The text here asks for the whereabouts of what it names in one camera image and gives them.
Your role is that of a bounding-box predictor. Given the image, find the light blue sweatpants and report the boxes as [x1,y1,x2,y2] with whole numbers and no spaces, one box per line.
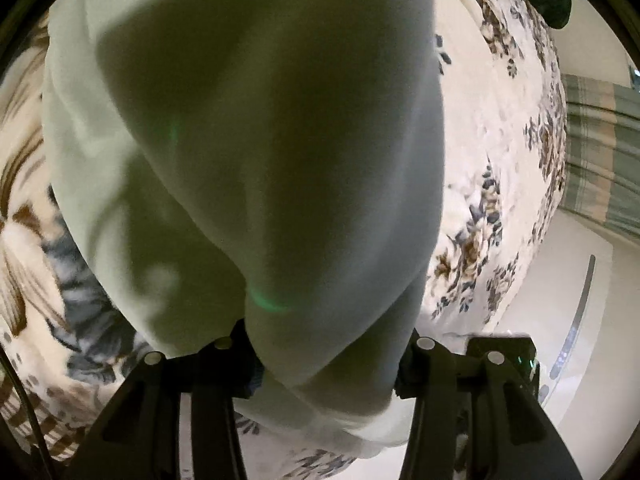
[42,0,445,457]

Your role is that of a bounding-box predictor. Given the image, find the black device with green light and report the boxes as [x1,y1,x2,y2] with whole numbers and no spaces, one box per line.
[465,334,540,399]

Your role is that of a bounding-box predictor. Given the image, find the green plaid curtain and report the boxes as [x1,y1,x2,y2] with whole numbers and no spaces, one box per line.
[561,75,639,245]

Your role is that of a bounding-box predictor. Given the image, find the floral cream bed blanket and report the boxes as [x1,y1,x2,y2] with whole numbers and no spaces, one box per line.
[1,0,566,465]

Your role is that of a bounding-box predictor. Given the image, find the black cable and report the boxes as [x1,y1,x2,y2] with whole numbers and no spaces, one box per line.
[0,343,54,480]

